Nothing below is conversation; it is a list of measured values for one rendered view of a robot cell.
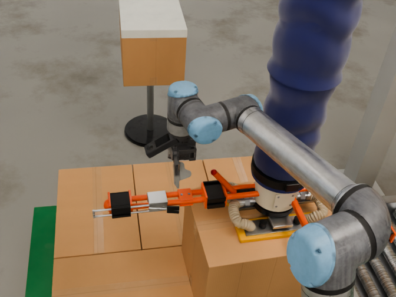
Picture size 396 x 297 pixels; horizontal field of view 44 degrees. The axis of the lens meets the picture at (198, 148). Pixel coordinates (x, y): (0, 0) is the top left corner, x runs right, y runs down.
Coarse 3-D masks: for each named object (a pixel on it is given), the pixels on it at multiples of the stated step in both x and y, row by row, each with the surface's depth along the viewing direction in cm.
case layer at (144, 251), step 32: (224, 160) 279; (64, 192) 251; (96, 192) 253; (64, 224) 235; (96, 224) 237; (128, 224) 238; (160, 224) 239; (64, 256) 221; (96, 256) 222; (128, 256) 223; (160, 256) 224; (64, 288) 208; (96, 288) 209; (128, 288) 210; (160, 288) 211
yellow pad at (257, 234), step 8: (296, 216) 188; (256, 224) 187; (264, 224) 184; (296, 224) 188; (240, 232) 184; (248, 232) 184; (256, 232) 184; (264, 232) 184; (272, 232) 185; (280, 232) 186; (288, 232) 186; (240, 240) 182; (248, 240) 182; (256, 240) 183
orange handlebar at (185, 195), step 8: (248, 184) 187; (168, 192) 181; (176, 192) 181; (184, 192) 181; (192, 192) 182; (200, 192) 183; (248, 192) 184; (256, 192) 184; (136, 200) 178; (168, 200) 178; (176, 200) 178; (184, 200) 178; (192, 200) 179; (200, 200) 180; (296, 200) 182; (104, 208) 174; (136, 208) 175; (144, 208) 176; (296, 208) 179; (304, 216) 176; (304, 224) 173
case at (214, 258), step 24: (192, 216) 194; (216, 216) 192; (264, 216) 194; (192, 240) 199; (216, 240) 183; (264, 240) 184; (192, 264) 204; (216, 264) 174; (240, 264) 176; (264, 264) 180; (288, 264) 184; (192, 288) 209; (216, 288) 183; (240, 288) 187; (264, 288) 191; (288, 288) 195
